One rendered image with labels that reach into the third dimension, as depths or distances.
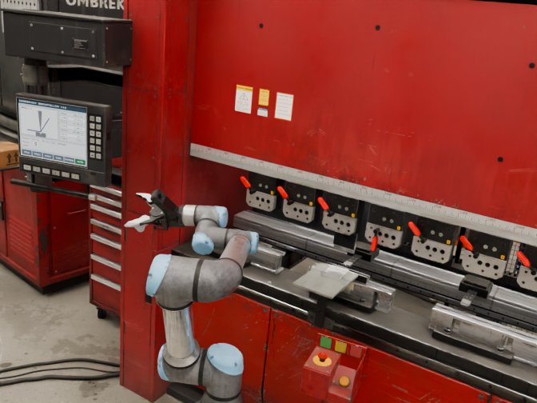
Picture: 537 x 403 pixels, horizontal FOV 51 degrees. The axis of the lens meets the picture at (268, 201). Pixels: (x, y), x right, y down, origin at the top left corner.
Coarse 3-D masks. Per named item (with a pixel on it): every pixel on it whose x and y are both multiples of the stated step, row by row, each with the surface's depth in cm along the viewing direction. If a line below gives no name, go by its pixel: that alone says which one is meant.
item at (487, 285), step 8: (464, 280) 239; (472, 280) 239; (480, 280) 240; (464, 288) 238; (472, 288) 236; (480, 288) 235; (488, 288) 236; (464, 296) 231; (472, 296) 231; (480, 296) 235; (464, 304) 224
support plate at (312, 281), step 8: (320, 264) 249; (312, 272) 240; (320, 272) 241; (296, 280) 231; (304, 280) 232; (312, 280) 233; (320, 280) 233; (328, 280) 234; (344, 280) 236; (352, 280) 237; (304, 288) 226; (312, 288) 226; (320, 288) 226; (328, 288) 227; (336, 288) 228; (328, 296) 221
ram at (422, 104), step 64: (256, 0) 235; (320, 0) 220; (384, 0) 207; (448, 0) 195; (256, 64) 242; (320, 64) 226; (384, 64) 213; (448, 64) 200; (512, 64) 189; (192, 128) 269; (256, 128) 250; (320, 128) 233; (384, 128) 218; (448, 128) 205; (512, 128) 194; (448, 192) 211; (512, 192) 199
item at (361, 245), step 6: (360, 246) 263; (366, 246) 264; (360, 252) 261; (366, 252) 260; (372, 252) 261; (378, 252) 266; (354, 258) 257; (360, 258) 261; (366, 258) 260; (372, 258) 261; (342, 264) 250; (348, 264) 250
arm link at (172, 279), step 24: (168, 264) 148; (192, 264) 149; (168, 288) 147; (192, 288) 146; (168, 312) 156; (192, 312) 162; (168, 336) 165; (192, 336) 168; (168, 360) 172; (192, 360) 172; (192, 384) 178
